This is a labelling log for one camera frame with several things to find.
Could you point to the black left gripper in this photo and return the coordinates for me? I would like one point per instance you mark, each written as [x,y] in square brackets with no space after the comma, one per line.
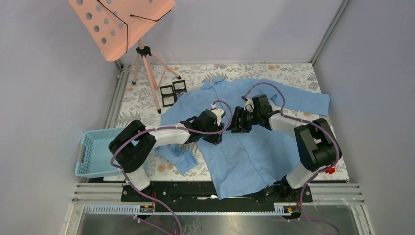
[215,139]

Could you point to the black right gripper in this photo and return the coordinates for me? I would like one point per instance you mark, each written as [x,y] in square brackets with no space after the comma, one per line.
[235,125]

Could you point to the light blue button shirt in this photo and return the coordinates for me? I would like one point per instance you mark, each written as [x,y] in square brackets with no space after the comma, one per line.
[245,163]

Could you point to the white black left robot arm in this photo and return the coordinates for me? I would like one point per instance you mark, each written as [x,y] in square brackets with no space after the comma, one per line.
[131,147]

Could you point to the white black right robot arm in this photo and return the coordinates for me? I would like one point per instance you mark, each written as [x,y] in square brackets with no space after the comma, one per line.
[316,145]

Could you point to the black four-compartment brooch tray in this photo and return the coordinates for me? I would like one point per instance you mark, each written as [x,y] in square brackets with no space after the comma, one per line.
[168,92]

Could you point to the floral patterned table mat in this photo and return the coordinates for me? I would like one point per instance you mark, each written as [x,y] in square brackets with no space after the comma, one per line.
[135,101]

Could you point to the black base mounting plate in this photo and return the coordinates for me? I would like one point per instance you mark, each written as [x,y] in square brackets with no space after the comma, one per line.
[201,197]

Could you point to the red white grid block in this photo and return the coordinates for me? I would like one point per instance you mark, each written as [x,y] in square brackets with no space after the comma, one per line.
[331,170]

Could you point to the light blue plastic basket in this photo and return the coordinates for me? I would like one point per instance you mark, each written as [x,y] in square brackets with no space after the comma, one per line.
[94,155]

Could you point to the pink perforated music stand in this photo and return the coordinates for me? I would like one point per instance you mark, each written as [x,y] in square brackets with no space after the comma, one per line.
[117,25]

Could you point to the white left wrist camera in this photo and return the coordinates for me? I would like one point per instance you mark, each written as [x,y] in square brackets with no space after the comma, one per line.
[219,114]

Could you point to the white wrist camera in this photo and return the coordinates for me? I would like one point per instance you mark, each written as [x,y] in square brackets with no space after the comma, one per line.
[219,114]
[248,105]

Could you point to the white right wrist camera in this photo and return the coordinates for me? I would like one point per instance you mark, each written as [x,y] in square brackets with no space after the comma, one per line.
[248,105]

